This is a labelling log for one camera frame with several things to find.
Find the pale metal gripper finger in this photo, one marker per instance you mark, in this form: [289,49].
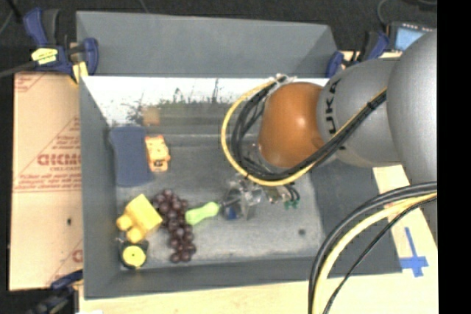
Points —
[246,209]
[246,188]

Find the grey metal bin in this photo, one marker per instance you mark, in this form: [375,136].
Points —
[235,231]

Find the purple toy grapes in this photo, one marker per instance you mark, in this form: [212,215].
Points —
[178,228]

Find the yellow toy block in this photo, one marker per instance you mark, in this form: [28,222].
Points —
[141,215]

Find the dark blue cup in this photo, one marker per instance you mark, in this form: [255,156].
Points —
[129,158]

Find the black and yellow round tool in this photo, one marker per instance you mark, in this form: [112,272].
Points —
[133,254]

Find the brown cardboard board red print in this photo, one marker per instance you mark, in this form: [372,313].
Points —
[44,202]

